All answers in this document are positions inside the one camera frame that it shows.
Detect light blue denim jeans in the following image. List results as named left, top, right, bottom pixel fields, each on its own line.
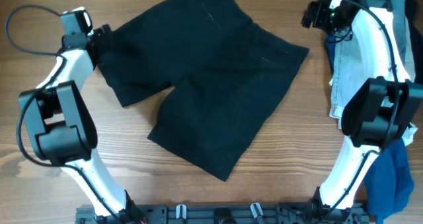
left=327, top=0, right=416, bottom=120

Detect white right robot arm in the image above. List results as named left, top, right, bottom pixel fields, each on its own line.
left=301, top=0, right=422, bottom=223

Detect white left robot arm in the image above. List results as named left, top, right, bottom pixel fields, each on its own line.
left=17, top=7, right=145, bottom=223

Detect blue garment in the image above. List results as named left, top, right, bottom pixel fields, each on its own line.
left=325, top=35, right=414, bottom=223

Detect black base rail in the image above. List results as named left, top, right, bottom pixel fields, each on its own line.
left=75, top=202, right=371, bottom=224

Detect black shorts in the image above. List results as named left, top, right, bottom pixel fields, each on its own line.
left=98, top=0, right=309, bottom=180

